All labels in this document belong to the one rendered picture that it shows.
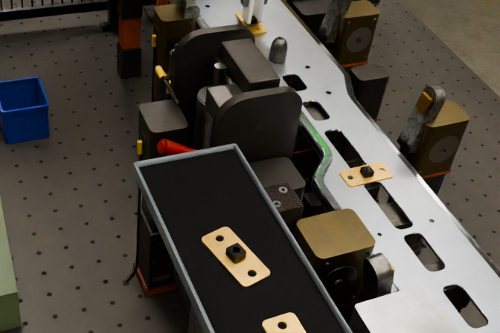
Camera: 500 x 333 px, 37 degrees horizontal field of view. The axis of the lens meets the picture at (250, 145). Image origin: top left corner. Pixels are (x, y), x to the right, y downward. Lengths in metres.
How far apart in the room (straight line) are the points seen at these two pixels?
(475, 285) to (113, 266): 0.66
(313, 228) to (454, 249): 0.25
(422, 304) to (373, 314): 0.06
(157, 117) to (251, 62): 0.17
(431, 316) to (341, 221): 0.19
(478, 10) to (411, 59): 1.96
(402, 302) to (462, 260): 0.25
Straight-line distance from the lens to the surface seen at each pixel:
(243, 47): 1.12
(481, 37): 3.83
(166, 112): 1.16
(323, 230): 1.01
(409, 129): 1.32
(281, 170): 1.08
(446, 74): 2.11
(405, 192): 1.22
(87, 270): 1.43
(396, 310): 0.91
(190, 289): 0.81
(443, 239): 1.17
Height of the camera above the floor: 1.79
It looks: 40 degrees down
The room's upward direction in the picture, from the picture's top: 9 degrees clockwise
